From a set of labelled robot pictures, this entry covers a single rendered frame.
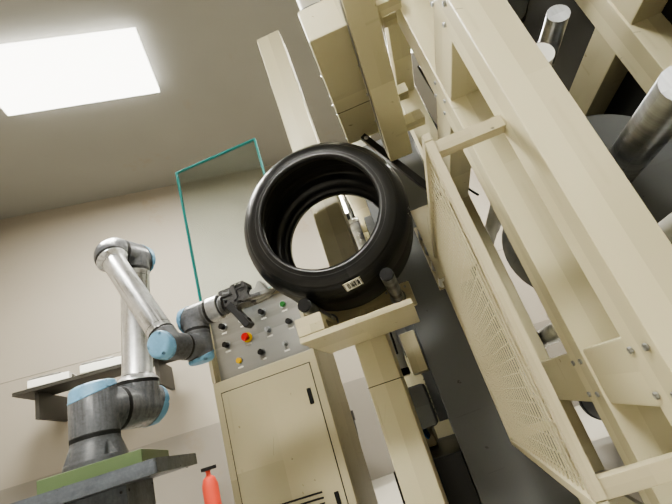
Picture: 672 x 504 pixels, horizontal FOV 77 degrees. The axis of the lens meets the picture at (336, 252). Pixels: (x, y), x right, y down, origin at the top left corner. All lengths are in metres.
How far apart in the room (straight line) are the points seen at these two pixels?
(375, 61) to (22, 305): 4.55
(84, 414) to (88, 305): 3.46
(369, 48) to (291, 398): 1.52
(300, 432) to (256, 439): 0.22
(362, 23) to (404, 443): 1.41
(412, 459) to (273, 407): 0.77
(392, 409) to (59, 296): 4.17
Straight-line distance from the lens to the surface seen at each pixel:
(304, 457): 2.10
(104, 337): 4.89
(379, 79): 1.59
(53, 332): 5.12
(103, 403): 1.66
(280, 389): 2.12
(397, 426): 1.64
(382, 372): 1.64
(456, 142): 0.91
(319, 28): 1.52
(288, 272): 1.38
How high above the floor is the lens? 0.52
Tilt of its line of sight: 22 degrees up
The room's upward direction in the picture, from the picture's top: 18 degrees counter-clockwise
